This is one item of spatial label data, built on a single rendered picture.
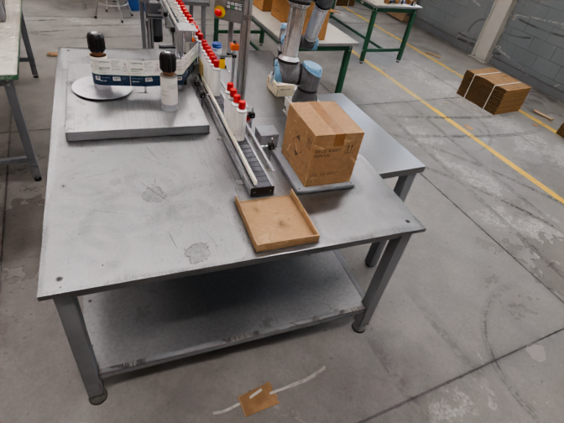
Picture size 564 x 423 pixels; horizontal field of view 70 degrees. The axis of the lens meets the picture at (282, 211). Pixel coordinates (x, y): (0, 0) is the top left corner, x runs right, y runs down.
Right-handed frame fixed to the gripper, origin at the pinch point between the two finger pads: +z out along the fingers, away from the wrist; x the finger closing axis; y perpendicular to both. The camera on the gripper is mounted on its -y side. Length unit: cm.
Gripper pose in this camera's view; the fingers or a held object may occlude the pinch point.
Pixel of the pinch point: (280, 82)
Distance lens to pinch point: 272.2
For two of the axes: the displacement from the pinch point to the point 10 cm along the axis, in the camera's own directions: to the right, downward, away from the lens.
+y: -4.2, -6.2, 6.7
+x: -9.0, 1.7, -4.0
